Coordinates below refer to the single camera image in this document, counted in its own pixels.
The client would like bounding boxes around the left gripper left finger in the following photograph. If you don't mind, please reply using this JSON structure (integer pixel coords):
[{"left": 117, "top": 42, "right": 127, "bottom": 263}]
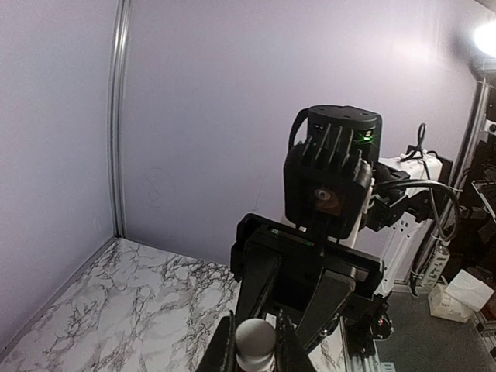
[{"left": 197, "top": 313, "right": 236, "bottom": 372}]

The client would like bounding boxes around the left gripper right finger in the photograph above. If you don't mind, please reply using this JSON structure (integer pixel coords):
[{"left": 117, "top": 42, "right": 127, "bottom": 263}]
[{"left": 274, "top": 310, "right": 315, "bottom": 372}]

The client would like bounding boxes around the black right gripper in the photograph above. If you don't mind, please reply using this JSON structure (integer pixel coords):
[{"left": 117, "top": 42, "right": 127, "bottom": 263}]
[{"left": 230, "top": 213, "right": 384, "bottom": 353}]

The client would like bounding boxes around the white cap with brush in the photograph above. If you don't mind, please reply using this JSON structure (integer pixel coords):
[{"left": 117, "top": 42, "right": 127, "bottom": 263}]
[{"left": 235, "top": 318, "right": 276, "bottom": 372}]

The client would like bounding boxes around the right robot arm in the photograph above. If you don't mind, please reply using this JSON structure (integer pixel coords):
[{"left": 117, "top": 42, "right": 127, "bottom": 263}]
[{"left": 230, "top": 105, "right": 455, "bottom": 365}]

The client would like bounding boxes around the plastic water bottle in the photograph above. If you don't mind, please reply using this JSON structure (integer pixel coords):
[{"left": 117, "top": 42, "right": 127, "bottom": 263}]
[{"left": 423, "top": 242, "right": 450, "bottom": 288}]

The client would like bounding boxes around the white tissue box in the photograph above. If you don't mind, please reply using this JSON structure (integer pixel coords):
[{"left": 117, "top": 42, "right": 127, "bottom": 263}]
[{"left": 428, "top": 270, "right": 494, "bottom": 323}]

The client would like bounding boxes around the front aluminium rail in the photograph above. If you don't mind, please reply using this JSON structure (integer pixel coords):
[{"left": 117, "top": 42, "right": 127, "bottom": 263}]
[{"left": 340, "top": 324, "right": 396, "bottom": 372}]

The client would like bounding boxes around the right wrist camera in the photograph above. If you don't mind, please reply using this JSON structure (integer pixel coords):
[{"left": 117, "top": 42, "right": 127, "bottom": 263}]
[{"left": 284, "top": 126, "right": 372, "bottom": 239}]

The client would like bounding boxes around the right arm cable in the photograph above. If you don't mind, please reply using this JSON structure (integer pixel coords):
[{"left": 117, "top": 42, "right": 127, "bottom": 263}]
[{"left": 288, "top": 110, "right": 464, "bottom": 249}]

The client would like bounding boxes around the right aluminium frame post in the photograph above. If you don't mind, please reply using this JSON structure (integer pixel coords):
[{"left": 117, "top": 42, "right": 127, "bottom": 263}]
[{"left": 106, "top": 0, "right": 133, "bottom": 238}]

